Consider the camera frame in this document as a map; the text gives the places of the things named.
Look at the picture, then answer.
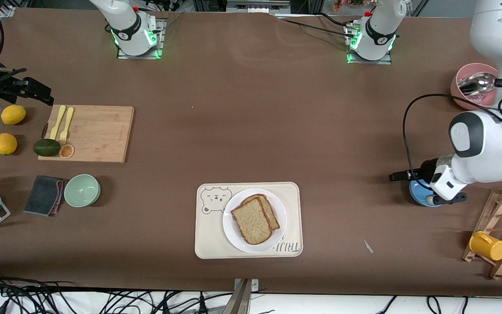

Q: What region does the brown bread slice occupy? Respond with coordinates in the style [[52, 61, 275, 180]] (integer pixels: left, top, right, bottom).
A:
[[241, 194, 281, 231], [231, 197, 272, 245]]

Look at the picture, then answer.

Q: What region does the white round plate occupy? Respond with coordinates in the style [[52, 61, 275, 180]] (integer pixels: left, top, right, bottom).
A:
[[222, 188, 287, 254]]

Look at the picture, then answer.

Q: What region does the blue bowl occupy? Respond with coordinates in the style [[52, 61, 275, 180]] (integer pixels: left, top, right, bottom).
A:
[[409, 179, 442, 208]]

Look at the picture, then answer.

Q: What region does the yellow lemon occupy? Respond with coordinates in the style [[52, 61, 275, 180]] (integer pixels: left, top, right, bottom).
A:
[[1, 105, 27, 125], [0, 133, 18, 155]]

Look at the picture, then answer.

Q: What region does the yellow plastic knife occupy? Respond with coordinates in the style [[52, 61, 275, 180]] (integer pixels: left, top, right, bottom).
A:
[[50, 105, 66, 141]]

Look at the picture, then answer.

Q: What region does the yellow plastic fork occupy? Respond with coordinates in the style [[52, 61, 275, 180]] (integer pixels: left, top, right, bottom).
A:
[[60, 107, 75, 144]]

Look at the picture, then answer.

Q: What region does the dark green avocado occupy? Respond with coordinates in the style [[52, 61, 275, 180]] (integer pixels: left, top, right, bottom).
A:
[[33, 139, 61, 157]]

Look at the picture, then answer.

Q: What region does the wooden cutting board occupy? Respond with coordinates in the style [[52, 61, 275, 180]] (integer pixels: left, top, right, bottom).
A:
[[38, 106, 135, 163]]

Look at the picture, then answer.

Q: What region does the pink bowl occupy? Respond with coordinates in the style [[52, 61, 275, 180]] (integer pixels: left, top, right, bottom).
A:
[[450, 63, 502, 110]]

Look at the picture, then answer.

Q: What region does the yellow plastic mug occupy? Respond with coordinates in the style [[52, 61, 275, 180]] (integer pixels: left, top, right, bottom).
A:
[[469, 231, 502, 261]]

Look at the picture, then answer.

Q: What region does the metal spoon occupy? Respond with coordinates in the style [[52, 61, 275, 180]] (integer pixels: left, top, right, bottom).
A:
[[458, 73, 498, 95]]

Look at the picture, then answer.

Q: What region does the grey folded cloth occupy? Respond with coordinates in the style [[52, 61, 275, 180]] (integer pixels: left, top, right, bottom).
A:
[[24, 175, 62, 216]]

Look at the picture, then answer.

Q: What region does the pink cloth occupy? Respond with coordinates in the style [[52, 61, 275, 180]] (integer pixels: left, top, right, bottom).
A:
[[53, 178, 68, 215]]

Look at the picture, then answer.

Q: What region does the pale green bowl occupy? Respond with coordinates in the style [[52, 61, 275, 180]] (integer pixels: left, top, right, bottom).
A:
[[64, 174, 101, 208]]

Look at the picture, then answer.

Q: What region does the cream bear print tray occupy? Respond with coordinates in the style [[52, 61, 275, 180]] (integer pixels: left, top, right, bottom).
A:
[[195, 182, 303, 259]]

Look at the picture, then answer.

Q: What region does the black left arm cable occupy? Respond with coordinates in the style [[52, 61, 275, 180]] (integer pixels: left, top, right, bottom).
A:
[[402, 93, 502, 180]]

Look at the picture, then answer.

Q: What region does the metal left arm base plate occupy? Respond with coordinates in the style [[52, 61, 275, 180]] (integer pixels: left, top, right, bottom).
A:
[[346, 24, 393, 65]]

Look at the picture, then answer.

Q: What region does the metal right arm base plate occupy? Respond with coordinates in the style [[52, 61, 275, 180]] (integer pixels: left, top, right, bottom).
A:
[[117, 20, 165, 60]]

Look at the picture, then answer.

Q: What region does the metal table edge bracket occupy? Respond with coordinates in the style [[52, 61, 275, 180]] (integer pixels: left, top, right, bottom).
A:
[[223, 278, 259, 314]]

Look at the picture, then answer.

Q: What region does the tangled black cable bundle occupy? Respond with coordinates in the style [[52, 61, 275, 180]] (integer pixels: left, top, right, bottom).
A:
[[0, 277, 234, 314]]

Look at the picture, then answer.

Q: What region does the aluminium frame beam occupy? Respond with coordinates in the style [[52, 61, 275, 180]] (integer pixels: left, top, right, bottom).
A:
[[226, 0, 291, 14]]

